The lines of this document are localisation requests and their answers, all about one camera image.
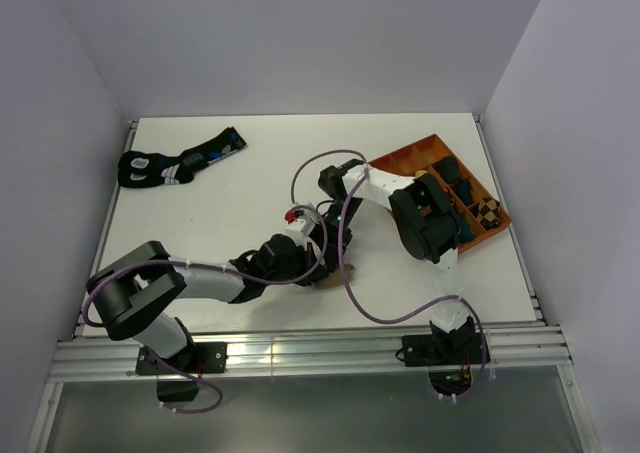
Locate brown checkered rolled sock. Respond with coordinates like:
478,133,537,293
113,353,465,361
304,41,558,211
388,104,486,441
476,197,502,230

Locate dark green rolled sock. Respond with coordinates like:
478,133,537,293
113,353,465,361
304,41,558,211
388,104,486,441
435,155,463,184

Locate black blue patterned sock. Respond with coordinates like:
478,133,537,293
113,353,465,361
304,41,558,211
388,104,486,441
117,127,247,189

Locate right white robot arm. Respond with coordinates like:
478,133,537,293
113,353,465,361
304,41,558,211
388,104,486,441
318,160,476,363

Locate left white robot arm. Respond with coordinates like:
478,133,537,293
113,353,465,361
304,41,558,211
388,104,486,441
83,234,327,372

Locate aluminium table rail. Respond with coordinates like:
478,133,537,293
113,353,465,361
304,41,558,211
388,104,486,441
46,325,573,383

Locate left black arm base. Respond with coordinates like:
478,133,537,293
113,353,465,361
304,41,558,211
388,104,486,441
134,342,228,414

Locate orange compartment tray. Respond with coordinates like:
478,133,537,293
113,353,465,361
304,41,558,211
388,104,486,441
371,134,512,253

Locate dark teal rolled sock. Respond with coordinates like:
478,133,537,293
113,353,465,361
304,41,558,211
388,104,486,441
453,178,474,206

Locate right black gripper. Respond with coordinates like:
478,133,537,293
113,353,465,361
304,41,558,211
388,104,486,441
309,196,364,272

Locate brown sock red stripes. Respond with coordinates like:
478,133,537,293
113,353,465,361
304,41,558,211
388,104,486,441
313,263,356,290

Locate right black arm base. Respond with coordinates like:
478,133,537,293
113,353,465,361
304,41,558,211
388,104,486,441
395,316,491,404

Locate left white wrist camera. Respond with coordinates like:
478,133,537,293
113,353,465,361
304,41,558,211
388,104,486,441
284,205,319,247

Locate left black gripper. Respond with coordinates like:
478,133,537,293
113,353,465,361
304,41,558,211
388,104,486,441
265,241,327,287

